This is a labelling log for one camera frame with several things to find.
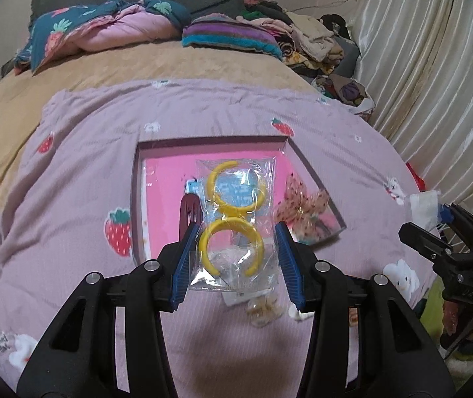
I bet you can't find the person's right hand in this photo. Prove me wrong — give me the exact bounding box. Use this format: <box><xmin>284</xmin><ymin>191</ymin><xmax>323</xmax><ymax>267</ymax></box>
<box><xmin>442</xmin><ymin>300</ymin><xmax>469</xmax><ymax>336</ymax></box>

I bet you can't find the white packaged hair clip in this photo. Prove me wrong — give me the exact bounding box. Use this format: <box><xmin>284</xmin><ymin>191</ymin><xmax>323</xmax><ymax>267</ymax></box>
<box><xmin>404</xmin><ymin>190</ymin><xmax>440</xmax><ymax>232</ymax></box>

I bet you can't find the striped purple teal pillow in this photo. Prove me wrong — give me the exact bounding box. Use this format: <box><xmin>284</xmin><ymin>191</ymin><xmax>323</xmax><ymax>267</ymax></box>
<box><xmin>182</xmin><ymin>14</ymin><xmax>283</xmax><ymax>60</ymax></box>

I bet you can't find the beige red-dotted bow scrunchie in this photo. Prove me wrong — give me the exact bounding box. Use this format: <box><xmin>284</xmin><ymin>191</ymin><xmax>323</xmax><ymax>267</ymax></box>
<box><xmin>273</xmin><ymin>173</ymin><xmax>330</xmax><ymax>244</ymax></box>

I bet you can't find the pink strawberry blanket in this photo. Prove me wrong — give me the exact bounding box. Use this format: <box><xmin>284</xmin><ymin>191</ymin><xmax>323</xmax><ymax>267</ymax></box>
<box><xmin>0</xmin><ymin>79</ymin><xmax>434</xmax><ymax>385</ymax></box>

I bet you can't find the red box on floor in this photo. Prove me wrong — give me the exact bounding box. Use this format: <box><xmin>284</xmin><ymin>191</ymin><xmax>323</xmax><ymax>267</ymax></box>
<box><xmin>406</xmin><ymin>163</ymin><xmax>426</xmax><ymax>192</ymax></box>

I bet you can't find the bag of yellow bangles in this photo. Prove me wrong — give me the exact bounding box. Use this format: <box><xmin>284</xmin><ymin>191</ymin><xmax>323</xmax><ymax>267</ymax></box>
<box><xmin>191</xmin><ymin>158</ymin><xmax>278</xmax><ymax>293</ymax></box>

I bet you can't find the maroon hair clip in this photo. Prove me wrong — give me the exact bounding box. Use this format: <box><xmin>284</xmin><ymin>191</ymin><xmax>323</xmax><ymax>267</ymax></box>
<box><xmin>179</xmin><ymin>193</ymin><xmax>203</xmax><ymax>240</ymax></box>

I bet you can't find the white pink claw hair clip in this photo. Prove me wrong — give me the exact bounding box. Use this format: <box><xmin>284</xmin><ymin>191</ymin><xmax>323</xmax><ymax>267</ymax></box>
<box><xmin>288</xmin><ymin>304</ymin><xmax>315</xmax><ymax>322</ymax></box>

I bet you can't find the bag of clothes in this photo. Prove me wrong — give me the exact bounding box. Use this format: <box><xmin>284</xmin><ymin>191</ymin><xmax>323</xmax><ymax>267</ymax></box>
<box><xmin>311</xmin><ymin>74</ymin><xmax>376</xmax><ymax>122</ymax></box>

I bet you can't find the dark cardboard box tray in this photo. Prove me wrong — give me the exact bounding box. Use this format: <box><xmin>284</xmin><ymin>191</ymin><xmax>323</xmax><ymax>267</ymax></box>
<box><xmin>130</xmin><ymin>134</ymin><xmax>347</xmax><ymax>266</ymax></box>

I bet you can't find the tan bed sheet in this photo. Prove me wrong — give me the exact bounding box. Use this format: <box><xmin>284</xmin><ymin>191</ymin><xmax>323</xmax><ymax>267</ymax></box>
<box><xmin>0</xmin><ymin>38</ymin><xmax>317</xmax><ymax>320</ymax></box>

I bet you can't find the cream striped curtain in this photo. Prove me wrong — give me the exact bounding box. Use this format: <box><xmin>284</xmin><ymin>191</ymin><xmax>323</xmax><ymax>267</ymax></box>
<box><xmin>351</xmin><ymin>0</ymin><xmax>473</xmax><ymax>214</ymax></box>

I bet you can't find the pile of clothes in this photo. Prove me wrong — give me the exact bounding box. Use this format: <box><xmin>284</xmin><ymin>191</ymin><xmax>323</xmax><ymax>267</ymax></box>
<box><xmin>237</xmin><ymin>0</ymin><xmax>360</xmax><ymax>78</ymax></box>

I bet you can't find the earring card in plastic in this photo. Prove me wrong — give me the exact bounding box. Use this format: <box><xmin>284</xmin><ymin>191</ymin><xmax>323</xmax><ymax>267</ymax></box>
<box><xmin>221</xmin><ymin>289</ymin><xmax>269</xmax><ymax>307</ymax></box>

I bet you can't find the floral teal pink quilt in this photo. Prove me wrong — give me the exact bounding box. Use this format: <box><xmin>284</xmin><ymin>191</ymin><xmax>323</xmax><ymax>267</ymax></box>
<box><xmin>13</xmin><ymin>0</ymin><xmax>191</xmax><ymax>75</ymax></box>

